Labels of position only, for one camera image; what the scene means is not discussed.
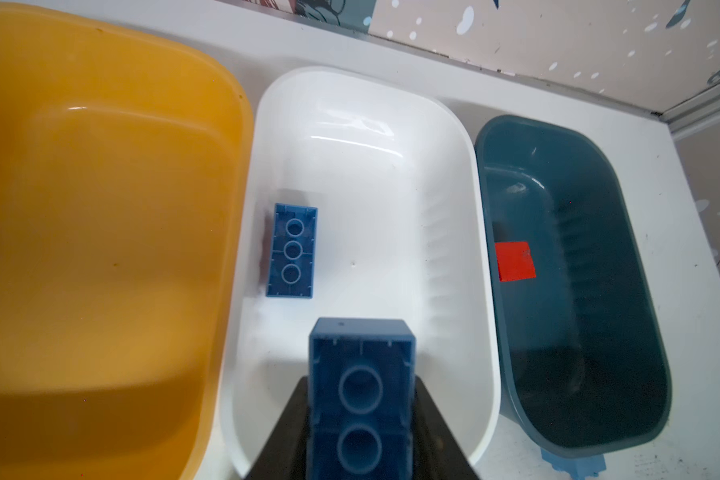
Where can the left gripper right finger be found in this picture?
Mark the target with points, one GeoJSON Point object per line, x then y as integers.
{"type": "Point", "coordinates": [436, 453]}

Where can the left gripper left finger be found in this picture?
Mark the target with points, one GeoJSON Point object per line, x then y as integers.
{"type": "Point", "coordinates": [283, 456]}

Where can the light blue lego brick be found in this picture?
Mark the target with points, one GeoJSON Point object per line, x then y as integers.
{"type": "Point", "coordinates": [361, 387]}

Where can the small light blue lego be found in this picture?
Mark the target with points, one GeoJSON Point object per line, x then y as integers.
{"type": "Point", "coordinates": [577, 468]}

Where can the dark teal plastic bin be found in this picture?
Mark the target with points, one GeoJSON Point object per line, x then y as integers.
{"type": "Point", "coordinates": [582, 362]}

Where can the red square lego brick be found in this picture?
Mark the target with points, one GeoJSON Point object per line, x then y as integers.
{"type": "Point", "coordinates": [514, 261]}

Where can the white plastic bin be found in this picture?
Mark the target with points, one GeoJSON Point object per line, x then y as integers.
{"type": "Point", "coordinates": [400, 235]}

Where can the yellow plastic bin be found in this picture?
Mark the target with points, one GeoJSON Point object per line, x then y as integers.
{"type": "Point", "coordinates": [123, 165]}

